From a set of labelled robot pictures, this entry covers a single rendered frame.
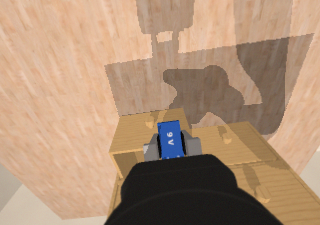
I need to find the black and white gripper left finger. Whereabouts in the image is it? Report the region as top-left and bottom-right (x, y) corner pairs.
(143, 133), (162, 162)

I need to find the blue battery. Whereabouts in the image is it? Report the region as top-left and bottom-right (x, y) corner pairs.
(157, 120), (184, 159)

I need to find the small brown wooden chest of drawers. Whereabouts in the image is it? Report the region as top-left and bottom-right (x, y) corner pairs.
(107, 121), (320, 218)

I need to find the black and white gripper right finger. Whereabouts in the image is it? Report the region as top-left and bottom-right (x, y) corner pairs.
(180, 130), (202, 156)

